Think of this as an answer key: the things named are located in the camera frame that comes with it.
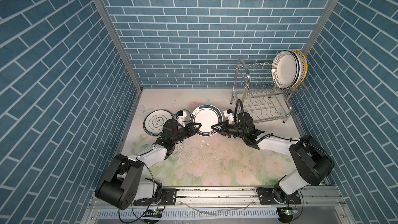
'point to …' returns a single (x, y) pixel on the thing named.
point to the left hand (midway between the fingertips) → (204, 127)
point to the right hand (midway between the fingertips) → (213, 128)
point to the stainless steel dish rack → (260, 98)
